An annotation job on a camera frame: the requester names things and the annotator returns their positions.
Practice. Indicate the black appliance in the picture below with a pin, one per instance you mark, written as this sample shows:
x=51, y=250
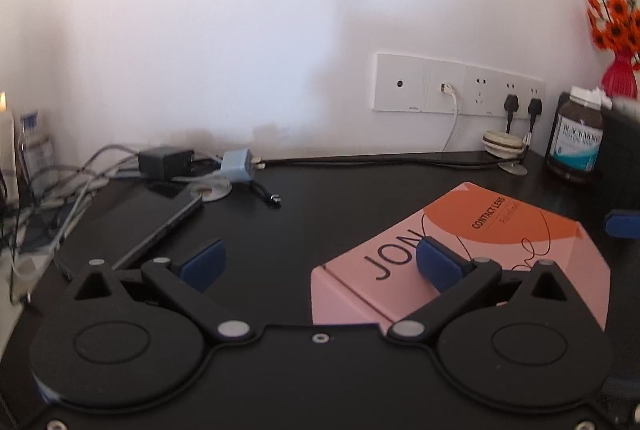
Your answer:
x=622, y=160

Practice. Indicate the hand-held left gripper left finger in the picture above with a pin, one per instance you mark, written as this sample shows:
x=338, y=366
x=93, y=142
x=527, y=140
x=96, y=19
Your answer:
x=202, y=262

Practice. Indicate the black power adapter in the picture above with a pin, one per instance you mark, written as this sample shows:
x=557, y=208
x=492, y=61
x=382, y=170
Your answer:
x=165, y=162

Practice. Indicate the black desktop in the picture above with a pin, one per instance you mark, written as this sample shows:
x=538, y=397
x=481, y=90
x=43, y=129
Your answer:
x=300, y=220

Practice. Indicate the light blue charger plug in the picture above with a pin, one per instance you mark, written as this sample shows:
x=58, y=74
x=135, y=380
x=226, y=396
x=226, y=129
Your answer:
x=237, y=165

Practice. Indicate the white round disc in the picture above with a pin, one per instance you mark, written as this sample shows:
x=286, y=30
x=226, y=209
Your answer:
x=215, y=192

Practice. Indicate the brown supplement bottle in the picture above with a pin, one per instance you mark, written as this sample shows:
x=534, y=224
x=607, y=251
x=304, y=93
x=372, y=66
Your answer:
x=575, y=135

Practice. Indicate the clear bottle blue cap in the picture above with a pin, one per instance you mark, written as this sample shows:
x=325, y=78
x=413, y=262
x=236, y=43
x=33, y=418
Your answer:
x=37, y=155

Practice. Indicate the black power plug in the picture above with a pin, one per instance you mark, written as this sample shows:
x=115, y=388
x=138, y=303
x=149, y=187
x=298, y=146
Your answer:
x=511, y=104
x=535, y=107

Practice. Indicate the pink cardboard box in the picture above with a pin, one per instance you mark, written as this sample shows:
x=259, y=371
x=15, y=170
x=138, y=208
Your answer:
x=500, y=220

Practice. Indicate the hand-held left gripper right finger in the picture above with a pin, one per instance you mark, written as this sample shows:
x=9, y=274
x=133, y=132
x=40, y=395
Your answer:
x=437, y=262

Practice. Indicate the white bottle yellow cap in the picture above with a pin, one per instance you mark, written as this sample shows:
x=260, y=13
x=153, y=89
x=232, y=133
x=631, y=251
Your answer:
x=7, y=150

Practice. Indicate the white wall socket panel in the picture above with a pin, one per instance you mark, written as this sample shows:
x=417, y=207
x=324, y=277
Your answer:
x=410, y=82

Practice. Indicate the black smartphone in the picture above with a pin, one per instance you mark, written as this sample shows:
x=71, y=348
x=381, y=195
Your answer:
x=130, y=230

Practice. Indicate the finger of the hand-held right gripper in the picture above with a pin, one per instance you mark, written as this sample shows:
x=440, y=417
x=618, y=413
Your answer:
x=625, y=224

